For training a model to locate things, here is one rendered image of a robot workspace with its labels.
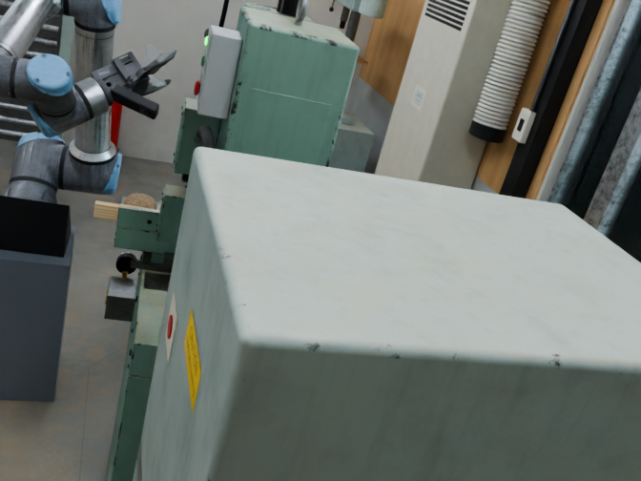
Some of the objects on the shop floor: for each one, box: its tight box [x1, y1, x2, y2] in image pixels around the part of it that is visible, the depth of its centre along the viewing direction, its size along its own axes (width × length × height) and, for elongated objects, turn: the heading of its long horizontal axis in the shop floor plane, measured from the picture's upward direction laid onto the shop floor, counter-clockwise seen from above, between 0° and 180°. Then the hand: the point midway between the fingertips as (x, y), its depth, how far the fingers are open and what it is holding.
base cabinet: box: [107, 270, 152, 481], centre depth 201 cm, size 45×58×71 cm
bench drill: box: [329, 0, 388, 173], centre depth 422 cm, size 48×62×158 cm
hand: (175, 67), depth 177 cm, fingers open, 14 cm apart
